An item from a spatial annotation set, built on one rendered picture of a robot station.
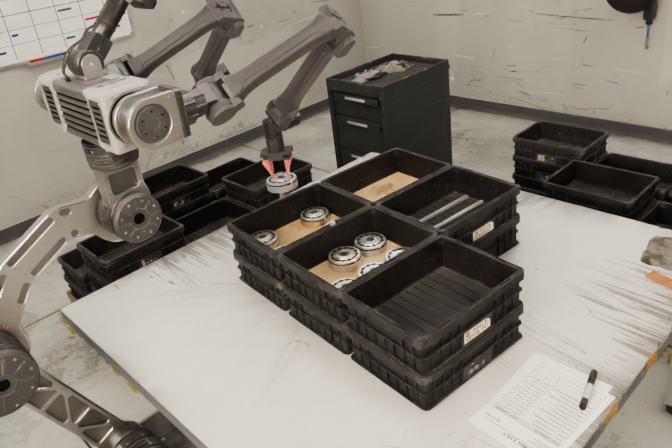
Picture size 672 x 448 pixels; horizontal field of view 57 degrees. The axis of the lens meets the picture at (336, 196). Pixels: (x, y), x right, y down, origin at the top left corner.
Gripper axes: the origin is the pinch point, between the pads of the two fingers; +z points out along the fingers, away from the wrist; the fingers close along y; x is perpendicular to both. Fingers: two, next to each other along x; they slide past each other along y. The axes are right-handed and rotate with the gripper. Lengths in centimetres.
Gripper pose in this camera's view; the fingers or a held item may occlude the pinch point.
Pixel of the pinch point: (280, 175)
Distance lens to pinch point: 207.6
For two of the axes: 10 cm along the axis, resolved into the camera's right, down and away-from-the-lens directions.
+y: -9.9, 0.9, 1.2
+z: 1.3, 9.0, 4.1
